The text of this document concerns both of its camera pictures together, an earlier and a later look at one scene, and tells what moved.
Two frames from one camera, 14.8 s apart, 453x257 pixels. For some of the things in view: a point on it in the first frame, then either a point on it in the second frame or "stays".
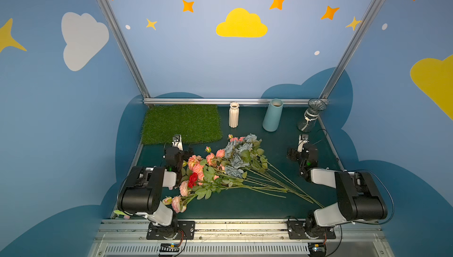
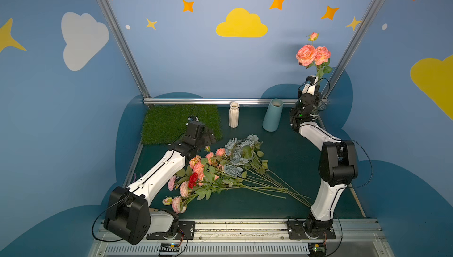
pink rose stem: [211, 160] to [197, 164]
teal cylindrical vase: [271, 121] stays
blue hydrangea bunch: [244, 154] stays
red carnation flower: [192, 180] stays
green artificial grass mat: [195, 124] stays
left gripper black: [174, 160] to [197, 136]
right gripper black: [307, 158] to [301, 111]
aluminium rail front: [242, 238] stays
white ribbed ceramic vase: [234, 115] stays
